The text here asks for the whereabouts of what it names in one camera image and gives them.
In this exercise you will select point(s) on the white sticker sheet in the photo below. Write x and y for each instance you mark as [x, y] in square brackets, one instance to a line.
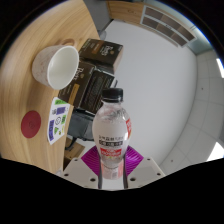
[57, 121]

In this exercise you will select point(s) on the brown carton with gold label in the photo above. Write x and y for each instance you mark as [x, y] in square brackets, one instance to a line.
[75, 81]

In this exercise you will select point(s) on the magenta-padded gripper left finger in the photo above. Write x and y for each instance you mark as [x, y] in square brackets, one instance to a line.
[78, 171]

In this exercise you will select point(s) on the rectangular ceiling light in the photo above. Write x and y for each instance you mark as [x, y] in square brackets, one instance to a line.
[216, 151]
[220, 68]

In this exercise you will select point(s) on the flat round red coaster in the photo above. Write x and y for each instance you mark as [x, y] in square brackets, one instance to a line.
[31, 124]

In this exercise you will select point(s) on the clear drink bottle black cap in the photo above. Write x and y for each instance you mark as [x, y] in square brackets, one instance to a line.
[111, 130]

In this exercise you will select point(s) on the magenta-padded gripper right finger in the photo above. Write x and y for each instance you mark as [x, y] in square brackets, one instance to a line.
[146, 171]

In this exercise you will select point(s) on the white speckled cup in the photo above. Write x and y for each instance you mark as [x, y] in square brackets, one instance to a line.
[58, 66]

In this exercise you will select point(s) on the tall dark brown carton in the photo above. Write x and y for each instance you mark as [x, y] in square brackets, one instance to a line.
[101, 53]

